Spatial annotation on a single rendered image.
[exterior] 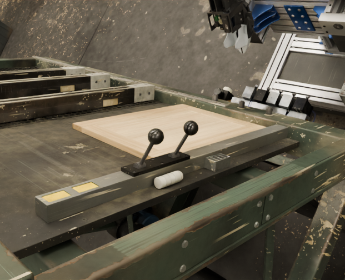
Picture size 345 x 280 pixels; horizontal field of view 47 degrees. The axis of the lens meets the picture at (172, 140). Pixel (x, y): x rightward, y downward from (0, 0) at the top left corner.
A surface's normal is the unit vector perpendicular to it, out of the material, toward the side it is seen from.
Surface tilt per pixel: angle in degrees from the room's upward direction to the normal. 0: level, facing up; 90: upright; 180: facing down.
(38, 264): 33
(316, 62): 0
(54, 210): 90
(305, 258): 0
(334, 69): 0
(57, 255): 57
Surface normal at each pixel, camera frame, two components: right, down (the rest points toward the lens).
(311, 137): -0.70, 0.18
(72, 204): 0.71, 0.26
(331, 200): -0.56, -0.36
